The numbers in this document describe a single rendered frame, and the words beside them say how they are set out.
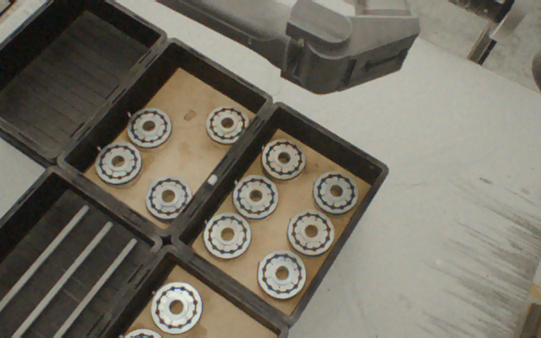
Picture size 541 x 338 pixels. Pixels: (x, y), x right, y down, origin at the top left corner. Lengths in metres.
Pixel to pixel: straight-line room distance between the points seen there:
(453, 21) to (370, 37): 2.10
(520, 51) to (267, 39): 2.19
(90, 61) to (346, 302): 0.87
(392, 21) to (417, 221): 0.83
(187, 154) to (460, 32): 1.72
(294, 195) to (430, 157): 0.43
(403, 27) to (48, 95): 0.97
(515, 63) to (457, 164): 1.25
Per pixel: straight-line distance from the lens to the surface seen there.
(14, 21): 1.70
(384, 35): 0.59
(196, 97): 1.29
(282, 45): 0.58
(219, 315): 1.12
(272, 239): 1.15
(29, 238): 1.24
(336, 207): 1.16
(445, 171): 1.44
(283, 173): 1.17
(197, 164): 1.21
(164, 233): 1.06
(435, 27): 2.62
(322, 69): 0.58
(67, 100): 1.35
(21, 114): 1.37
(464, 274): 1.37
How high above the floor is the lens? 1.94
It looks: 67 degrees down
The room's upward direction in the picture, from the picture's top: 6 degrees clockwise
